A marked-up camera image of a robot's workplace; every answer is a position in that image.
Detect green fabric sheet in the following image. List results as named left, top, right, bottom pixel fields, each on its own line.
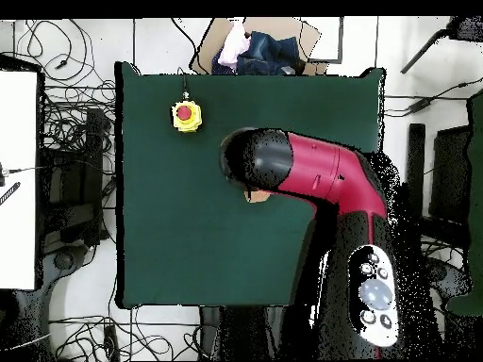
left=444, top=89, right=483, bottom=317

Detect tan terry towel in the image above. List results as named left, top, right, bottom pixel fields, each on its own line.
left=242, top=189, right=272, bottom=204

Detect white desk top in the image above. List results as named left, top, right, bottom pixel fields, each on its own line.
left=0, top=69, right=39, bottom=291

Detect blue denim jeans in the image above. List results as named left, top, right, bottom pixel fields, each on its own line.
left=210, top=30, right=307, bottom=76

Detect brown cardboard box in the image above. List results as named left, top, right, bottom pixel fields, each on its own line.
left=189, top=16, right=329, bottom=76

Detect black emergency stop cable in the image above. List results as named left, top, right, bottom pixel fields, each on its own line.
left=176, top=66, right=190, bottom=101

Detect black metal stand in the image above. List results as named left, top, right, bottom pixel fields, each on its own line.
left=403, top=123, right=473, bottom=254
left=39, top=107, right=114, bottom=246

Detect black tripod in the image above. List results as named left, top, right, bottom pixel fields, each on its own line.
left=400, top=15, right=483, bottom=74

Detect yellow emergency stop button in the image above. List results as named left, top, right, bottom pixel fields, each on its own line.
left=171, top=99, right=204, bottom=134

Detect tangled black cables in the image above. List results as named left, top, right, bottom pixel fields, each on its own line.
left=14, top=18, right=117, bottom=156
left=48, top=304, right=201, bottom=361

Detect pale pink garment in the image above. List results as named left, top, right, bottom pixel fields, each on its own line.
left=217, top=18, right=253, bottom=72

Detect dark green tablecloth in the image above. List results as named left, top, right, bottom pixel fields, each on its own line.
left=114, top=61, right=387, bottom=310

